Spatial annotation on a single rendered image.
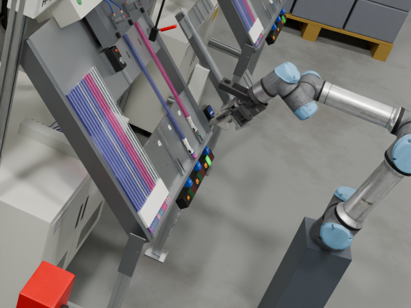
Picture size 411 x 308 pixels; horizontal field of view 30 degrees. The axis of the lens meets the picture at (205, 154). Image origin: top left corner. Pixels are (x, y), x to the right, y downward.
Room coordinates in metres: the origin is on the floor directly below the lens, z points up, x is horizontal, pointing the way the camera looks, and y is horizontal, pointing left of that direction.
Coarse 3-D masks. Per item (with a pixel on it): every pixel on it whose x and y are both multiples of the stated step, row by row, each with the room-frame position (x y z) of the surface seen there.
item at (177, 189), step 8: (208, 136) 2.37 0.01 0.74; (200, 144) 2.33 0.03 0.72; (200, 152) 2.26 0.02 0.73; (192, 160) 2.21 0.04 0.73; (192, 168) 2.16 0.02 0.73; (184, 176) 2.10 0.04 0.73; (184, 184) 2.06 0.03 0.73; (176, 192) 1.99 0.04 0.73; (168, 208) 1.90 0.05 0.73; (160, 224) 1.82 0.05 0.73; (152, 232) 1.77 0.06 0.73
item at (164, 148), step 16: (176, 112) 2.30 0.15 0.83; (192, 112) 2.40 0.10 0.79; (160, 128) 2.15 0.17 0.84; (144, 144) 2.03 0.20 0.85; (160, 144) 2.10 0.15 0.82; (176, 144) 2.19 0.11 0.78; (192, 144) 2.28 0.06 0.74; (160, 160) 2.05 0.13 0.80; (176, 160) 2.13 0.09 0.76; (160, 176) 2.00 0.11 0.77; (176, 176) 2.08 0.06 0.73
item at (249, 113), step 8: (232, 104) 2.19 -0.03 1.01; (240, 104) 2.20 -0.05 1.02; (248, 104) 2.21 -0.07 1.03; (256, 104) 2.21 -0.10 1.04; (264, 104) 2.22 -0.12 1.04; (232, 112) 2.19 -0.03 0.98; (240, 112) 2.19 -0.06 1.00; (248, 112) 2.20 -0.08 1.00; (256, 112) 2.20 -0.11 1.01; (240, 120) 2.20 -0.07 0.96; (248, 120) 2.19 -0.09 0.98
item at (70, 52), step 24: (48, 24) 1.93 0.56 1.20; (72, 24) 2.03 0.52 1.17; (144, 24) 2.42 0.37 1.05; (48, 48) 1.86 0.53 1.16; (72, 48) 1.96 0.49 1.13; (96, 48) 2.08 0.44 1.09; (120, 48) 2.20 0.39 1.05; (144, 48) 2.34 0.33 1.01; (72, 72) 1.90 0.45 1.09; (120, 72) 2.12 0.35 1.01
